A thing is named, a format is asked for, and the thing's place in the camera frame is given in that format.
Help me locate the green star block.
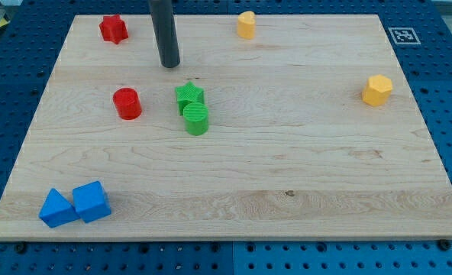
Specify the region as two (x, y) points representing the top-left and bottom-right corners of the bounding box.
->
(175, 81), (205, 116)

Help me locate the red star block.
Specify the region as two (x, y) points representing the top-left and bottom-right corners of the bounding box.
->
(99, 15), (128, 44)

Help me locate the green cylinder block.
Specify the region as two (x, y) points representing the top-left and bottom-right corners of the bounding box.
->
(182, 102), (208, 136)

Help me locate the wooden board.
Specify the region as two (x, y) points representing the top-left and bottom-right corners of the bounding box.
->
(0, 15), (452, 242)

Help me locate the red cylinder block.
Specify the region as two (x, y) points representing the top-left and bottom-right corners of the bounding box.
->
(112, 87), (142, 120)

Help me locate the yellow heart block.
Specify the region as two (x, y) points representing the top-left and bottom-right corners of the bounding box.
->
(237, 11), (256, 40)

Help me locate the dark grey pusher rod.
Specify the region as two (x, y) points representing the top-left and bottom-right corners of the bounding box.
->
(148, 0), (180, 68)

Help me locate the blue cube block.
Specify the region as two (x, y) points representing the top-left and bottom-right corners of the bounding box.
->
(72, 181), (111, 223)

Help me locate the yellow hexagon block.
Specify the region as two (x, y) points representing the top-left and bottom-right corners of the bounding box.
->
(362, 74), (393, 106)

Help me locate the blue triangle block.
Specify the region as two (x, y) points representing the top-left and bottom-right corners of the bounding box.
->
(38, 189), (79, 228)

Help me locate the white fiducial marker tag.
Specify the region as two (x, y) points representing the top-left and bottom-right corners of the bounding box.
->
(388, 27), (421, 45)

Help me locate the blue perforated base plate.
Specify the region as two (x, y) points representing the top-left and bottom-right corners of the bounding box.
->
(0, 0), (452, 274)

